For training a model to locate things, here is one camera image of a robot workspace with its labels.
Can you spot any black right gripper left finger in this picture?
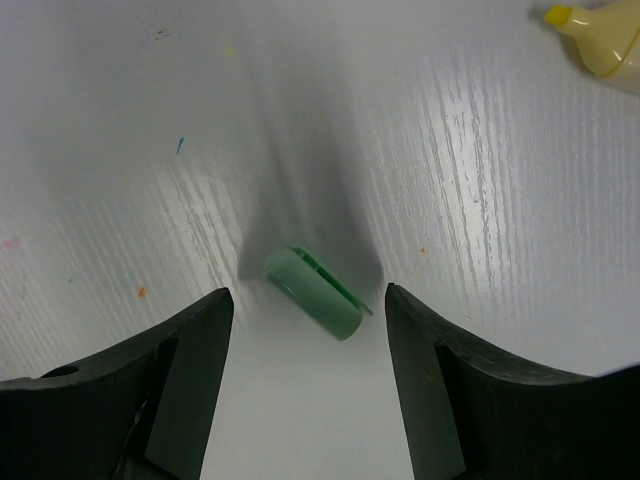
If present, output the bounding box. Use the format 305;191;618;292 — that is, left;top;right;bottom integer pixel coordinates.
1;288;234;479

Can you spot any yellow highlighter pen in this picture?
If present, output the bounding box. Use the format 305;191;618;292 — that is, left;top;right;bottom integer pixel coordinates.
544;1;639;94

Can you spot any green highlighter cap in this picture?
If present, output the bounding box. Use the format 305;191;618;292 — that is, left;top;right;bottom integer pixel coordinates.
262;246;373;341

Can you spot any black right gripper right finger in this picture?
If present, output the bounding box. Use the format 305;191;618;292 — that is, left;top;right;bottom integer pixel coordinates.
385;284;639;479

